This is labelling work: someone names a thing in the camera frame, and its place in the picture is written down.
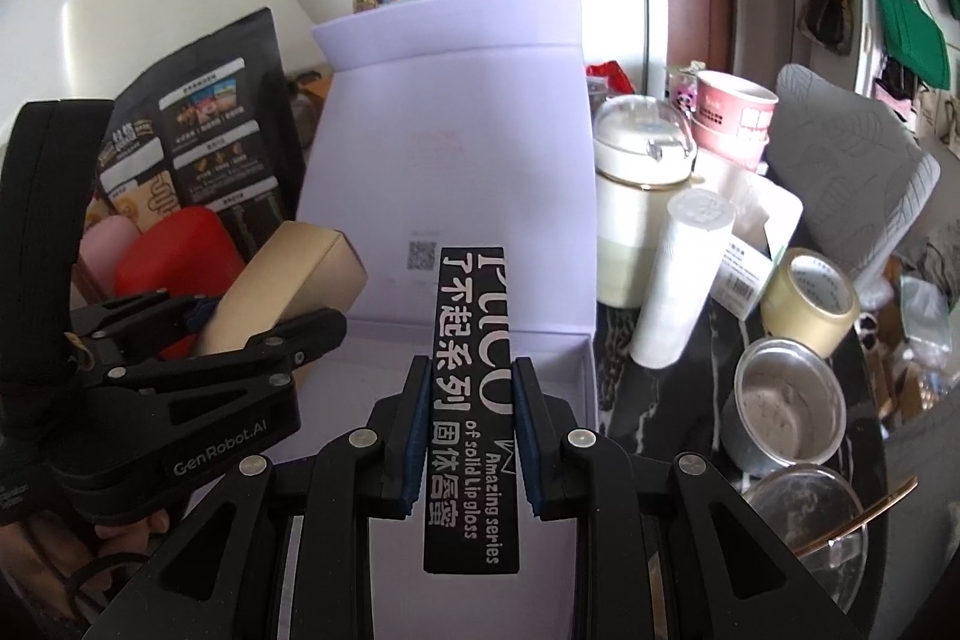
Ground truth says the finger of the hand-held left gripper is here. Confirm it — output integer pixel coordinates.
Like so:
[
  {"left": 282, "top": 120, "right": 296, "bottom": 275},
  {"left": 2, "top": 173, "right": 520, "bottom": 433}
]
[
  {"left": 75, "top": 308, "right": 350, "bottom": 455},
  {"left": 69, "top": 289, "right": 222, "bottom": 356}
]

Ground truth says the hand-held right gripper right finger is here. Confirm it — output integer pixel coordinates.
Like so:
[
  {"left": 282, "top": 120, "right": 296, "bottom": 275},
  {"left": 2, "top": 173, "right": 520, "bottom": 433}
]
[{"left": 512, "top": 356, "right": 871, "bottom": 640}]

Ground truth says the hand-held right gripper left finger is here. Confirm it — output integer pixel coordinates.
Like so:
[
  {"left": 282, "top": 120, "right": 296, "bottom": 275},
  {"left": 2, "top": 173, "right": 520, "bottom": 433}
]
[{"left": 82, "top": 356, "right": 437, "bottom": 640}]

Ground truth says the tan cardboard box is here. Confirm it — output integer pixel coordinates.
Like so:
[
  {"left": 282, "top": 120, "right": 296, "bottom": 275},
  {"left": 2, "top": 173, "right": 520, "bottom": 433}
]
[{"left": 196, "top": 221, "right": 368, "bottom": 357}]

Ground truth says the black lip gloss box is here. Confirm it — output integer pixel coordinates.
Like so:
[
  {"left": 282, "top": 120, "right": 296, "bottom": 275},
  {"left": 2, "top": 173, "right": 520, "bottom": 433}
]
[{"left": 424, "top": 246, "right": 520, "bottom": 575}]

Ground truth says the pale lilac gift box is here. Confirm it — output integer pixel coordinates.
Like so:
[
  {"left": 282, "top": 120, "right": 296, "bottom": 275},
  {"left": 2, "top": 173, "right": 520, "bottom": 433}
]
[{"left": 184, "top": 0, "right": 601, "bottom": 640}]

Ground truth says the person's left hand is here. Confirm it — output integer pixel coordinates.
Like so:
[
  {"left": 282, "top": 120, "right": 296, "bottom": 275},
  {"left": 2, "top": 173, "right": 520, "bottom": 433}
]
[{"left": 96, "top": 509, "right": 173, "bottom": 556}]

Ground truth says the pink cylinder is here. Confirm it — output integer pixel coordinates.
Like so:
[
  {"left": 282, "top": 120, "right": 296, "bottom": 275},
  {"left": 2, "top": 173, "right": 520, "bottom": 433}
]
[{"left": 77, "top": 217, "right": 141, "bottom": 305}]

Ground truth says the red tin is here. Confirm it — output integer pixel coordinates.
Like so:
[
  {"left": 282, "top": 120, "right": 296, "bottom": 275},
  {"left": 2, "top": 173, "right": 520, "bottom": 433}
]
[{"left": 112, "top": 206, "right": 248, "bottom": 361}]

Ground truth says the black snack pouch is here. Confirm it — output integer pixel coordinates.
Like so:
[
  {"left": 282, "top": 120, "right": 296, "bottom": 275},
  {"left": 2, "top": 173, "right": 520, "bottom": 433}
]
[{"left": 96, "top": 7, "right": 308, "bottom": 259}]

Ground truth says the steel cup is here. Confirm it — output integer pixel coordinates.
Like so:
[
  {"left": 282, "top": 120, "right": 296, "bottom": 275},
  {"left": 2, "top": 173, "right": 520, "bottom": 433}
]
[{"left": 731, "top": 338, "right": 850, "bottom": 480}]

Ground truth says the white jar clear lid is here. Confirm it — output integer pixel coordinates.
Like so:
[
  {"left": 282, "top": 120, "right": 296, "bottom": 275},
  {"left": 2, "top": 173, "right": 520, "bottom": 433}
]
[{"left": 592, "top": 94, "right": 700, "bottom": 310}]

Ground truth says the glass mug cartoon dog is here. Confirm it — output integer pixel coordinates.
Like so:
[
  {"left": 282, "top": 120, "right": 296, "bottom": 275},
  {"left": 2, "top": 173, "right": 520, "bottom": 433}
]
[{"left": 739, "top": 464, "right": 872, "bottom": 620}]

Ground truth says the beige tape roll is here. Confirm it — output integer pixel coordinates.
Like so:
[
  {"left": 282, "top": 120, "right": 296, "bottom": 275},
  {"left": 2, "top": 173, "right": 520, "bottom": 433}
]
[{"left": 760, "top": 248, "right": 862, "bottom": 359}]

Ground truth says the rose gold spoon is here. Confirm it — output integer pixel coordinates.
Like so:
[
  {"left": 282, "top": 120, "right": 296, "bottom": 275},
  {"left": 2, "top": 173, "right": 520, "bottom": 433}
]
[{"left": 791, "top": 476, "right": 920, "bottom": 555}]

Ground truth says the red packet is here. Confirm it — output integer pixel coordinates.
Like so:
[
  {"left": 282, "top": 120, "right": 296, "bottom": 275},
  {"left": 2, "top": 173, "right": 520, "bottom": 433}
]
[{"left": 585, "top": 61, "right": 640, "bottom": 98}]

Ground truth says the small panda cup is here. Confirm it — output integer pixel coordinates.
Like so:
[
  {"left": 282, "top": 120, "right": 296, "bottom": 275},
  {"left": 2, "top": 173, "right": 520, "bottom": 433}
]
[{"left": 664, "top": 66, "right": 703, "bottom": 118}]

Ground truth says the pink paper cup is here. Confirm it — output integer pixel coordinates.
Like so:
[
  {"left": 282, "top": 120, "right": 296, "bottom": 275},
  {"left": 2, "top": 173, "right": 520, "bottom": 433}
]
[{"left": 690, "top": 70, "right": 779, "bottom": 173}]

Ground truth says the green tote bag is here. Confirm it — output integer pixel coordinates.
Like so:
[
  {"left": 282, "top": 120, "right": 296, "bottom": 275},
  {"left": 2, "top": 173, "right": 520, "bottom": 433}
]
[{"left": 876, "top": 0, "right": 950, "bottom": 86}]

